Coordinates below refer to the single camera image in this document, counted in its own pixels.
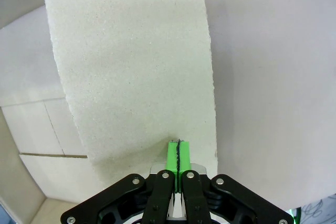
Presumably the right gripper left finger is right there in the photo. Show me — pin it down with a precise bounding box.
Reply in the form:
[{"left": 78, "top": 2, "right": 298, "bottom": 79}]
[{"left": 60, "top": 141, "right": 180, "bottom": 224}]

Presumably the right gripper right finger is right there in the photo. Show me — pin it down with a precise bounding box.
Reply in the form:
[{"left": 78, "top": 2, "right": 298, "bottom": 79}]
[{"left": 178, "top": 141, "right": 293, "bottom": 224}]

